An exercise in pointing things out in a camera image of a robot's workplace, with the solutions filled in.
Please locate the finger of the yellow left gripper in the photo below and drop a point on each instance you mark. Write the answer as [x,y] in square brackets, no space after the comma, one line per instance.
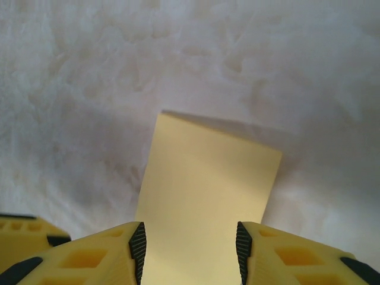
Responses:
[23,240]

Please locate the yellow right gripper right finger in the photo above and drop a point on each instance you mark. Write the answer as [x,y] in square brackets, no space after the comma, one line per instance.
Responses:
[291,261]

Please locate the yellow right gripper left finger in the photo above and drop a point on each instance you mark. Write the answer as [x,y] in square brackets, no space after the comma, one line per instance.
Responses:
[89,261]

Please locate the yellow square paper sheet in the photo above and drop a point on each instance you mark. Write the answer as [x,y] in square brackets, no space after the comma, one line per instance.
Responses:
[202,178]

